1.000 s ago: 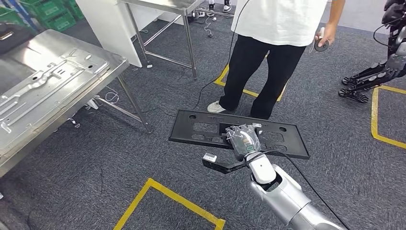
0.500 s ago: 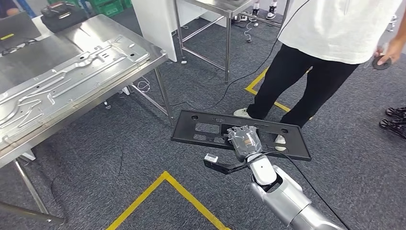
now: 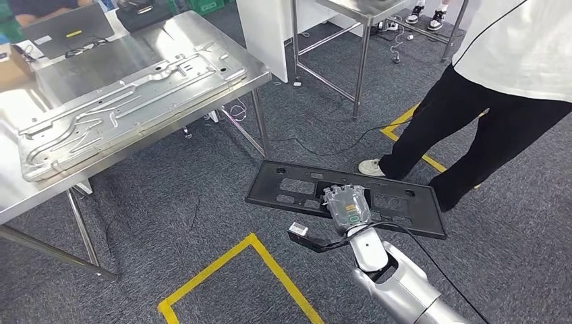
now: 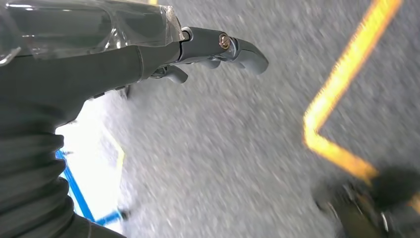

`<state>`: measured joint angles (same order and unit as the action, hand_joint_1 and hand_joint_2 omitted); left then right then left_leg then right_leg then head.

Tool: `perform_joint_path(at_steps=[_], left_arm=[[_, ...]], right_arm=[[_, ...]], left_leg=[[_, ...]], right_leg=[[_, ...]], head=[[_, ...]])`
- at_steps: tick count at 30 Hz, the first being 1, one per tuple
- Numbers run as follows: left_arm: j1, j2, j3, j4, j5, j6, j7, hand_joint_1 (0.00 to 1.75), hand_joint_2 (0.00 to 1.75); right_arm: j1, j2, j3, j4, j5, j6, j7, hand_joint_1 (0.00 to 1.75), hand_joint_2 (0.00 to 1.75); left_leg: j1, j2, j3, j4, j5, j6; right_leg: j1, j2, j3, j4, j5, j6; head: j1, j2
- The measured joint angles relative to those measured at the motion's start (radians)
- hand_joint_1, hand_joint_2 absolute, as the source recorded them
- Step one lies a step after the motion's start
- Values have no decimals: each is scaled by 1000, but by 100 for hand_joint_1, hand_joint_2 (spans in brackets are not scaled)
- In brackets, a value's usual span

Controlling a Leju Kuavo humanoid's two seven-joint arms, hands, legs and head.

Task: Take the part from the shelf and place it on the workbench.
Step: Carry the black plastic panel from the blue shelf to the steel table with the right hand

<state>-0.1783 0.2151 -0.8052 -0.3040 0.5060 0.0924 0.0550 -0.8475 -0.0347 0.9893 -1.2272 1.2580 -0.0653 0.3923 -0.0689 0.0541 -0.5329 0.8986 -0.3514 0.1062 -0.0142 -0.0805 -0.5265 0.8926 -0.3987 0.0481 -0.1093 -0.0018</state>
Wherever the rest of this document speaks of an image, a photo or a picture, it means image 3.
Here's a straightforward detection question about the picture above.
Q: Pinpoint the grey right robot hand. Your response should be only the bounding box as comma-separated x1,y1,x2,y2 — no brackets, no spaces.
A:
321,184,372,237

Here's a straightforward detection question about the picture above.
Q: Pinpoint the black plastic plate frame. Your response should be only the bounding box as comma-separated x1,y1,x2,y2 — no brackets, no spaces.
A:
244,160,448,240

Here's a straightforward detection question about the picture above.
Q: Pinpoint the stainless steel workbench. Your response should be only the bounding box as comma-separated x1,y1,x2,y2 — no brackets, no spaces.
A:
0,9,273,283

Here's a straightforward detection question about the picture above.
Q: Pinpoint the stainless steel table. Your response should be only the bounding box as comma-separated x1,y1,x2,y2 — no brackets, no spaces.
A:
290,0,470,121

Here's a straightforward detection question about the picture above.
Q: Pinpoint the green plastic crate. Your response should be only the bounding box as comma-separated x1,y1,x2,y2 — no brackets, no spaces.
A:
186,0,225,16

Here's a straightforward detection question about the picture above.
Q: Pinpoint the stamped sheet metal panel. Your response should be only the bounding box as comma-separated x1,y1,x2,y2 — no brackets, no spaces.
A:
17,42,248,184

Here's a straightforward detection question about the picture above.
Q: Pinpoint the black hard case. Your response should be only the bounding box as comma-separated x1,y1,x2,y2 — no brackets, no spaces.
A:
116,0,175,33

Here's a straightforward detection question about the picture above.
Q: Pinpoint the grey laptop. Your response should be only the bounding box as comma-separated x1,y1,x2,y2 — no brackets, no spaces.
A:
20,3,116,60

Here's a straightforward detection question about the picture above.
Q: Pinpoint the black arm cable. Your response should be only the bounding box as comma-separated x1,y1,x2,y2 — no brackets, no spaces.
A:
331,222,492,324

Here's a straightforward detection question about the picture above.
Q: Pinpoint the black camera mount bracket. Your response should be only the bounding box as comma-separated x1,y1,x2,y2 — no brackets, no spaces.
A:
287,230,354,254

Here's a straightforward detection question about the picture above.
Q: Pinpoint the black floor cable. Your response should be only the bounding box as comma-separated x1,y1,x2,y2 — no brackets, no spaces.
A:
270,118,401,157

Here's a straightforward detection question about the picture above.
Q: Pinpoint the black power adapter cable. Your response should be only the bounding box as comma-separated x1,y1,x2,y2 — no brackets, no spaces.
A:
64,38,111,59

